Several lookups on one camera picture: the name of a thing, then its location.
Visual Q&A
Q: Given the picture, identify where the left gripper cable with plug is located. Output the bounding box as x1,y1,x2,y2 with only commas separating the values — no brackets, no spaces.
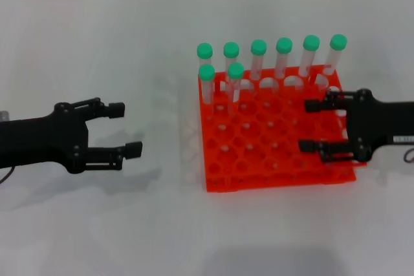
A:
0,167,16,187

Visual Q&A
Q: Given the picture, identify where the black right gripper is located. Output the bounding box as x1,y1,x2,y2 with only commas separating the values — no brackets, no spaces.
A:
298,88,414,164

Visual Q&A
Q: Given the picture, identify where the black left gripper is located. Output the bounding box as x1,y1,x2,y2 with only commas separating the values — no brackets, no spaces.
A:
0,96,144,175

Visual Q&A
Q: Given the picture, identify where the orange plastic test tube rack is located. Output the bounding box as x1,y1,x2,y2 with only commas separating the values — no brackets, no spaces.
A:
197,63,369,194

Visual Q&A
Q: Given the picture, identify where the clear test tube green cap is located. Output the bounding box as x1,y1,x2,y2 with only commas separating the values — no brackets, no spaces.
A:
250,39,268,81
226,61,245,117
323,34,349,76
298,34,321,77
196,42,214,69
197,63,216,119
223,41,241,67
274,37,294,80

